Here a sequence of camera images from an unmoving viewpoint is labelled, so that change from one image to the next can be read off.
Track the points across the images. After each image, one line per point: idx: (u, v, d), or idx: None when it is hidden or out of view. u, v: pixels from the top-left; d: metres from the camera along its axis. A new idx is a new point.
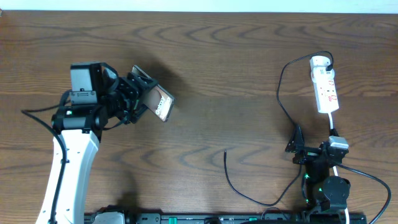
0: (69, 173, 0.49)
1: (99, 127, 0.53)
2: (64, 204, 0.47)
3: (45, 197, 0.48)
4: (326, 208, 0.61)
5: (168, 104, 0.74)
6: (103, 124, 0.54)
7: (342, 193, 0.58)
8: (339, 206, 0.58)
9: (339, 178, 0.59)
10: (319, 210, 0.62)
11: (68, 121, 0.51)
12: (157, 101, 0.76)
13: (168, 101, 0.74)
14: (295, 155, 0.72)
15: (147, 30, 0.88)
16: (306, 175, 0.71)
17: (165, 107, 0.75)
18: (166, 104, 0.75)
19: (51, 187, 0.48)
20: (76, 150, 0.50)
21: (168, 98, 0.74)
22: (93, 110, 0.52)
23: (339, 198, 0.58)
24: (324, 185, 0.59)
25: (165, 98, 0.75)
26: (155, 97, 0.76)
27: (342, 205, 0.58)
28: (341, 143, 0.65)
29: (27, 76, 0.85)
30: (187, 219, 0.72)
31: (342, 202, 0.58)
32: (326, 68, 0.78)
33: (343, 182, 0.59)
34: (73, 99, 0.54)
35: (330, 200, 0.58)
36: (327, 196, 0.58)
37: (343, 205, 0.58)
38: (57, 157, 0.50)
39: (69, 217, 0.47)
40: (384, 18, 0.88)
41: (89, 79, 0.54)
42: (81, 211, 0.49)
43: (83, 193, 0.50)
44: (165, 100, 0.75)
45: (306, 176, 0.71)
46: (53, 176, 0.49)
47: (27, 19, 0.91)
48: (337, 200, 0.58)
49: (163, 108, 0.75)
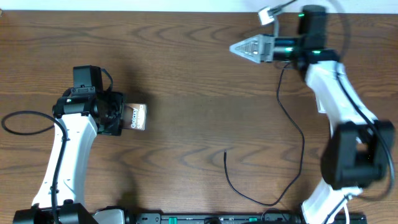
0: (69, 149, 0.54)
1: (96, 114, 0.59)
2: (65, 175, 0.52)
3: (48, 170, 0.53)
4: (311, 37, 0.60)
5: (143, 111, 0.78)
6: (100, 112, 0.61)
7: (323, 10, 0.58)
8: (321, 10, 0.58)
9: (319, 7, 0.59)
10: (308, 36, 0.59)
11: (68, 107, 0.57)
12: (131, 115, 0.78)
13: (144, 108, 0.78)
14: (263, 47, 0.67)
15: (147, 30, 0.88)
16: (288, 48, 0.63)
17: (142, 116, 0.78)
18: (141, 112, 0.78)
19: (53, 162, 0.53)
20: (76, 130, 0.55)
21: (142, 106, 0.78)
22: (91, 98, 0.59)
23: (316, 8, 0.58)
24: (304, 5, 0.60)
25: (137, 108, 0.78)
26: (127, 112, 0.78)
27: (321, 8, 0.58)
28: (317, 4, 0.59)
29: (27, 76, 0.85)
30: (187, 219, 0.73)
31: (323, 15, 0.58)
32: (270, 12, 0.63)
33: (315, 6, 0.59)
34: (73, 94, 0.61)
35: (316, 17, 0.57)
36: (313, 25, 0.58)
37: (324, 15, 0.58)
38: (58, 137, 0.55)
39: (69, 186, 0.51)
40: (384, 18, 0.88)
41: (89, 76, 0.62)
42: (80, 183, 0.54)
43: (82, 168, 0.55)
44: (138, 109, 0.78)
45: (291, 48, 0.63)
46: (55, 152, 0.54)
47: (27, 19, 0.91)
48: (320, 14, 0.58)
49: (140, 118, 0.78)
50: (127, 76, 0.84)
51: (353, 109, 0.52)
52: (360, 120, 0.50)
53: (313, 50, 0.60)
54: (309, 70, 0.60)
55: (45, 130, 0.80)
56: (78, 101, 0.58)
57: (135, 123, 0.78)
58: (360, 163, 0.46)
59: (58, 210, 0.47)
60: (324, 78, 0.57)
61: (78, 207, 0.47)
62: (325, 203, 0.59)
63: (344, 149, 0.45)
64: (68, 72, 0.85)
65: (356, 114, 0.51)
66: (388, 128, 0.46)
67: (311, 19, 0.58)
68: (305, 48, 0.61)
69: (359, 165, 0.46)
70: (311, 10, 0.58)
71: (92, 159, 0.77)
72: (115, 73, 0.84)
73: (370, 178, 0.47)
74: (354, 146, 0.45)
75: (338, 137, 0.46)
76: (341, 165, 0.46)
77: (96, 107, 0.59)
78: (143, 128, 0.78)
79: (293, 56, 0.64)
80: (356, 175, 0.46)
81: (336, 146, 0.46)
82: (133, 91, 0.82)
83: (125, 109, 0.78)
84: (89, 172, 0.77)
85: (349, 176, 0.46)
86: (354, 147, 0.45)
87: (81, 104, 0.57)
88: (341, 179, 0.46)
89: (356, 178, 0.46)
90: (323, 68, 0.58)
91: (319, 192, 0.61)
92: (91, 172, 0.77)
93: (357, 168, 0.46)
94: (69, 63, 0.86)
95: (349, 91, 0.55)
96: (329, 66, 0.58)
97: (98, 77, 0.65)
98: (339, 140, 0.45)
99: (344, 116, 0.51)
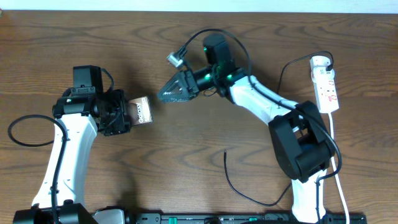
0: (69, 149, 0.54)
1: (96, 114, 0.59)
2: (65, 175, 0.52)
3: (48, 170, 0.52)
4: (222, 65, 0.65)
5: (147, 104, 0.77)
6: (101, 112, 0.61)
7: (221, 41, 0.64)
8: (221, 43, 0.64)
9: (215, 38, 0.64)
10: (218, 66, 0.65)
11: (68, 107, 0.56)
12: (136, 111, 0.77)
13: (147, 101, 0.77)
14: (186, 81, 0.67)
15: (147, 30, 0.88)
16: (207, 76, 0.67)
17: (146, 109, 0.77)
18: (145, 106, 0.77)
19: (53, 162, 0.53)
20: (76, 130, 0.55)
21: (143, 98, 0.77)
22: (91, 98, 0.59)
23: (217, 40, 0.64)
24: (204, 40, 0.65)
25: (140, 102, 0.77)
26: (132, 109, 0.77)
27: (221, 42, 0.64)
28: (213, 38, 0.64)
29: (27, 76, 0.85)
30: (187, 219, 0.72)
31: (223, 46, 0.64)
32: (176, 56, 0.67)
33: (213, 37, 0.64)
34: (73, 94, 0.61)
35: (217, 48, 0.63)
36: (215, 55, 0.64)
37: (225, 46, 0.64)
38: (58, 137, 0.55)
39: (70, 186, 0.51)
40: (384, 18, 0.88)
41: (89, 76, 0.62)
42: (80, 183, 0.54)
43: (82, 168, 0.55)
44: (141, 104, 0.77)
45: (211, 76, 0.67)
46: (55, 152, 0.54)
47: (27, 19, 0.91)
48: (219, 46, 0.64)
49: (145, 111, 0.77)
50: (126, 76, 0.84)
51: (277, 106, 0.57)
52: (287, 111, 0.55)
53: (227, 76, 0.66)
54: (230, 93, 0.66)
55: (45, 130, 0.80)
56: (78, 101, 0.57)
57: (142, 117, 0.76)
58: (306, 149, 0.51)
59: (58, 210, 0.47)
60: (244, 94, 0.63)
61: (79, 207, 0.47)
62: (303, 196, 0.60)
63: (287, 144, 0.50)
64: (68, 72, 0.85)
65: (280, 109, 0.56)
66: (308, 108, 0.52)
67: (214, 52, 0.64)
68: (222, 74, 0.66)
69: (306, 150, 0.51)
70: (213, 45, 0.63)
71: (92, 159, 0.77)
72: (115, 72, 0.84)
73: (323, 157, 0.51)
74: (291, 135, 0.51)
75: (275, 135, 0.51)
76: (292, 157, 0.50)
77: (96, 107, 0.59)
78: (151, 120, 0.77)
79: (213, 83, 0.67)
80: (309, 161, 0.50)
81: (279, 144, 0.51)
82: (132, 91, 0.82)
83: (129, 106, 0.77)
84: (88, 172, 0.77)
85: (306, 164, 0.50)
86: (292, 135, 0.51)
87: (81, 104, 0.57)
88: (302, 170, 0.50)
89: (310, 163, 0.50)
90: (239, 87, 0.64)
91: (294, 190, 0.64)
92: (91, 172, 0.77)
93: (306, 155, 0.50)
94: (69, 63, 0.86)
95: (268, 93, 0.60)
96: (244, 82, 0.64)
97: (98, 77, 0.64)
98: (278, 137, 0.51)
99: (272, 116, 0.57)
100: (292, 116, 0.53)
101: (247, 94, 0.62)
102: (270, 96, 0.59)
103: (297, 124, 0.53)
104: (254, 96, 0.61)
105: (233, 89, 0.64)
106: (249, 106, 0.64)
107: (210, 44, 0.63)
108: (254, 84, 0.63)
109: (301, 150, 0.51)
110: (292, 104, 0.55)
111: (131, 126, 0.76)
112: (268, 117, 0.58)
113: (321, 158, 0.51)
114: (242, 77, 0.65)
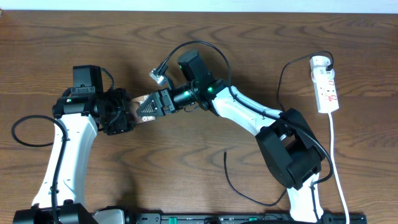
0: (69, 149, 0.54)
1: (96, 114, 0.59)
2: (65, 175, 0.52)
3: (48, 170, 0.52)
4: (200, 79, 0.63)
5: None
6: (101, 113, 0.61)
7: (195, 56, 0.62)
8: (195, 58, 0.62)
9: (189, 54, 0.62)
10: (196, 81, 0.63)
11: (68, 107, 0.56)
12: None
13: None
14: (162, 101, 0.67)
15: (147, 30, 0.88)
16: (186, 93, 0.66)
17: None
18: None
19: (53, 162, 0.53)
20: (76, 130, 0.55)
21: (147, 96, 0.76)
22: (91, 98, 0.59)
23: (190, 56, 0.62)
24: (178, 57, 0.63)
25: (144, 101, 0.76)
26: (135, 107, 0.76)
27: (194, 57, 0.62)
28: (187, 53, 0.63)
29: (27, 76, 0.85)
30: (187, 219, 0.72)
31: (198, 60, 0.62)
32: (157, 73, 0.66)
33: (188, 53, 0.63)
34: (73, 94, 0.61)
35: (191, 64, 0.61)
36: (190, 70, 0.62)
37: (200, 60, 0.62)
38: (58, 137, 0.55)
39: (70, 186, 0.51)
40: (383, 18, 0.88)
41: (89, 76, 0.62)
42: (80, 183, 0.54)
43: (82, 168, 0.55)
44: None
45: (189, 93, 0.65)
46: (55, 152, 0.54)
47: (27, 19, 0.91)
48: (193, 61, 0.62)
49: None
50: (126, 76, 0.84)
51: (261, 116, 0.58)
52: (272, 121, 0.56)
53: (208, 89, 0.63)
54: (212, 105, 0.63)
55: (45, 130, 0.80)
56: (78, 100, 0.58)
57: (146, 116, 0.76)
58: (297, 156, 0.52)
59: (58, 210, 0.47)
60: (227, 106, 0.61)
61: (79, 206, 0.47)
62: (301, 200, 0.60)
63: (278, 154, 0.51)
64: (68, 72, 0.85)
65: (265, 119, 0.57)
66: (291, 116, 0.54)
67: (189, 68, 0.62)
68: (201, 89, 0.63)
69: (297, 158, 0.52)
70: (188, 61, 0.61)
71: (92, 159, 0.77)
72: (115, 72, 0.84)
73: (314, 162, 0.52)
74: (280, 145, 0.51)
75: (265, 148, 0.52)
76: (285, 167, 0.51)
77: (95, 107, 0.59)
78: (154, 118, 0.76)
79: (194, 98, 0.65)
80: (301, 168, 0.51)
81: (270, 155, 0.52)
82: (132, 91, 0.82)
83: (131, 104, 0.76)
84: (88, 172, 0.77)
85: (298, 171, 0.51)
86: (280, 144, 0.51)
87: (81, 103, 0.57)
88: (296, 177, 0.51)
89: (303, 170, 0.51)
90: (221, 99, 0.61)
91: (288, 194, 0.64)
92: (91, 172, 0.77)
93: (298, 162, 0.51)
94: (69, 63, 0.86)
95: (250, 104, 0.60)
96: (225, 94, 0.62)
97: (98, 77, 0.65)
98: (267, 149, 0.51)
99: (257, 127, 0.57)
100: (278, 126, 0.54)
101: (229, 107, 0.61)
102: (252, 107, 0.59)
103: (283, 132, 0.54)
104: (237, 109, 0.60)
105: (216, 102, 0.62)
106: (234, 117, 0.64)
107: (184, 61, 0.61)
108: (236, 95, 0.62)
109: (293, 159, 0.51)
110: (277, 114, 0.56)
111: (134, 124, 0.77)
112: (255, 130, 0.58)
113: (313, 163, 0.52)
114: (224, 90, 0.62)
